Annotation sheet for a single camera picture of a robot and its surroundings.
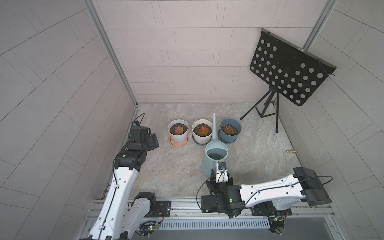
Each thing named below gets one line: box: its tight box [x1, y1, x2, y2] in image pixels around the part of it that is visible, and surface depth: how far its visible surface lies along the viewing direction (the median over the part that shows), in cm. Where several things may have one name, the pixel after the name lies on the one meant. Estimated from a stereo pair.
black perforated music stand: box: [240, 28, 337, 133], surface depth 77 cm
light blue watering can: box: [202, 113, 229, 177], surface depth 74 cm
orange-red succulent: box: [198, 126, 209, 136], surface depth 91 cm
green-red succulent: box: [223, 124, 238, 136], surface depth 95 cm
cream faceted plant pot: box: [191, 119, 213, 144], surface depth 93 cm
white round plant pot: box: [168, 119, 189, 143], surface depth 93 cm
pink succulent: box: [174, 125, 185, 135], surface depth 92 cm
